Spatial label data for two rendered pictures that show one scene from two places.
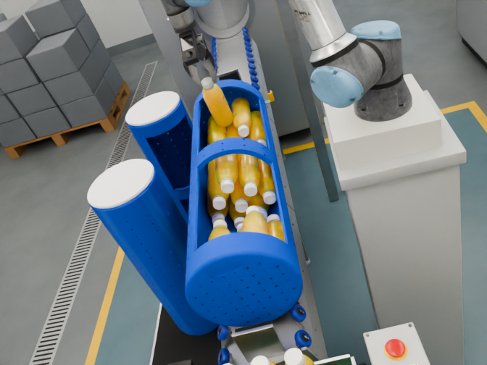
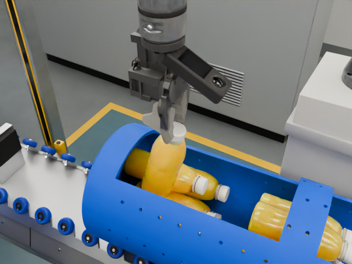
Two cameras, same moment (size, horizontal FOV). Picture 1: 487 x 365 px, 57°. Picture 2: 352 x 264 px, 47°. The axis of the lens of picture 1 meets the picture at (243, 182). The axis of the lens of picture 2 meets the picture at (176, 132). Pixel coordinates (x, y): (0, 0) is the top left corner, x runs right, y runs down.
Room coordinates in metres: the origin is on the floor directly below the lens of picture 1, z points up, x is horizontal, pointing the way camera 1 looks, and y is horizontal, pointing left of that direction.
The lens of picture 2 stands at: (1.25, 0.54, 1.81)
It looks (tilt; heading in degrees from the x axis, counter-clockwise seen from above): 41 degrees down; 286
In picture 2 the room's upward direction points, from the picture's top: straight up
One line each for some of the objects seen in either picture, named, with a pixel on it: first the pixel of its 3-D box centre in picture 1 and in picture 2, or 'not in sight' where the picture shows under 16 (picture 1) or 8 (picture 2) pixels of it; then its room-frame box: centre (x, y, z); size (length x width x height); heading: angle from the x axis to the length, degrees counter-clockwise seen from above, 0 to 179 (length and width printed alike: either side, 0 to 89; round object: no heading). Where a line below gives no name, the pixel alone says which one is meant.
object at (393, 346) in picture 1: (395, 347); not in sight; (0.44, -0.14, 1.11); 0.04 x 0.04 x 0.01
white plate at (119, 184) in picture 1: (120, 182); not in sight; (1.50, 0.44, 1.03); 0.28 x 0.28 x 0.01
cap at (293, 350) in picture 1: (293, 358); not in sight; (0.51, 0.04, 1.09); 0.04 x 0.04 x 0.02
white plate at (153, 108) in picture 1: (152, 108); not in sight; (2.02, 0.26, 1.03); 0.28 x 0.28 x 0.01
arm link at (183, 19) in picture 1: (180, 18); (161, 22); (1.44, -0.02, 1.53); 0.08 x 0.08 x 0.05
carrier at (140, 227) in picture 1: (167, 255); not in sight; (1.50, 0.44, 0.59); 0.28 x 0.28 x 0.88
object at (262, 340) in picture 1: (259, 341); not in sight; (0.65, 0.11, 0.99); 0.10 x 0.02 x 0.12; 80
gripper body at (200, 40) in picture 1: (191, 41); (160, 65); (1.44, -0.02, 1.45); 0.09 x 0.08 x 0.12; 170
